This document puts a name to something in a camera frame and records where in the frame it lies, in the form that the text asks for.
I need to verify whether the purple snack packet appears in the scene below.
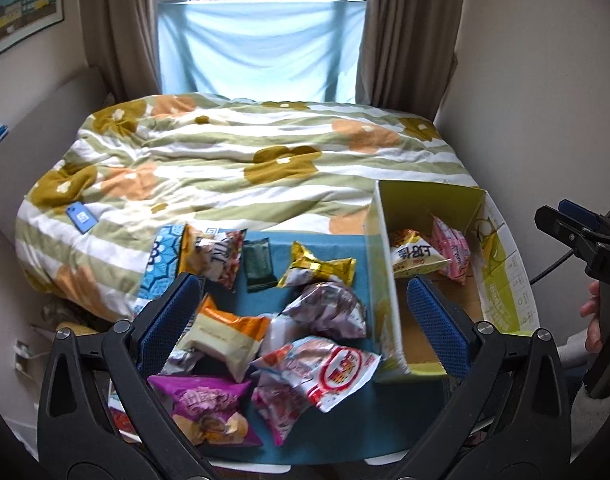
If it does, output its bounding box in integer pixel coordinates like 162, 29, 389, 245
147, 374, 263, 448

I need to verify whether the plain white snack packet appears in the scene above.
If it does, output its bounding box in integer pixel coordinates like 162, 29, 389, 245
260, 315, 298, 356

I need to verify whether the white plug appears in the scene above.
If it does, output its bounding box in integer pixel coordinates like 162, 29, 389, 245
14, 340, 34, 373

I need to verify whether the wall poster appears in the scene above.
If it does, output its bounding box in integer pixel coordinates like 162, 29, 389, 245
0, 0, 66, 66

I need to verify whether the dark green snack packet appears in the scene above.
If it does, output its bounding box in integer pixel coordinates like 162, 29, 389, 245
242, 237, 280, 293

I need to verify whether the person's right hand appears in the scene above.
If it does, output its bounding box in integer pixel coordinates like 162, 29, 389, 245
581, 280, 606, 352

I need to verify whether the floral striped duvet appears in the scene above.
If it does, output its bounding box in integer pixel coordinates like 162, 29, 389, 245
15, 92, 480, 321

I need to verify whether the gold snack packet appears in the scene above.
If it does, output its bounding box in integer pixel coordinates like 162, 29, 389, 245
277, 241, 356, 288

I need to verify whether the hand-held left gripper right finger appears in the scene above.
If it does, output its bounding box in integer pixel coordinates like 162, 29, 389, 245
385, 275, 570, 480

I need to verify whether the brown curtain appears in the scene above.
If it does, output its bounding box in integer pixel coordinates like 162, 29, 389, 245
355, 0, 468, 121
77, 0, 160, 103

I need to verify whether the beige padded headboard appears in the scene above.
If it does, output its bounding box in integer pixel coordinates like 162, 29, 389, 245
0, 65, 110, 241

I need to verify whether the pink patterned snack packet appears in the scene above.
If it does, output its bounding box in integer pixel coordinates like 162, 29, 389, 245
252, 385, 310, 446

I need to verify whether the light blue window cloth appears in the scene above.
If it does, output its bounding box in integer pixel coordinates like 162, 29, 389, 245
157, 0, 368, 103

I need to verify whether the red and white snack packet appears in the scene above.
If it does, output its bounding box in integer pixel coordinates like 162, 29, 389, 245
250, 336, 382, 413

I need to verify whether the brown snack packet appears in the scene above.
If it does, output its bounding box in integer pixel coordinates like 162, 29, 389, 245
197, 227, 248, 291

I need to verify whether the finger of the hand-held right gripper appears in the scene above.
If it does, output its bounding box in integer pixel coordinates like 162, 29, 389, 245
534, 204, 593, 258
558, 199, 610, 231

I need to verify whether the yellow-green cardboard box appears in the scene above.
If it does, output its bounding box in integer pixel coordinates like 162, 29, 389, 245
365, 180, 538, 385

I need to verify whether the small blue card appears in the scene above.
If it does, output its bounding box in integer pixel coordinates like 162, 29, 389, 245
67, 201, 98, 235

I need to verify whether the mandala print box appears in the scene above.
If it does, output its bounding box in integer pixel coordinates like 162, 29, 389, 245
107, 225, 186, 443

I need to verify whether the orange and white snack packet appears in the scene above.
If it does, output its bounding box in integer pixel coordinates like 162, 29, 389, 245
177, 295, 270, 383

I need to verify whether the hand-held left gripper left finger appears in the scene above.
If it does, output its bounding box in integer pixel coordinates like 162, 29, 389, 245
37, 272, 220, 480

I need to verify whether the maroon snack packet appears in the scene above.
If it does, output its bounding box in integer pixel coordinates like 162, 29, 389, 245
280, 282, 368, 341

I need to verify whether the teal mat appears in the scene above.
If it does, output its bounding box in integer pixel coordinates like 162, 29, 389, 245
110, 230, 446, 466

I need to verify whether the orange yellow snack packet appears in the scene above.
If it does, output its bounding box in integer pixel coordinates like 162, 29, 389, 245
389, 229, 448, 278

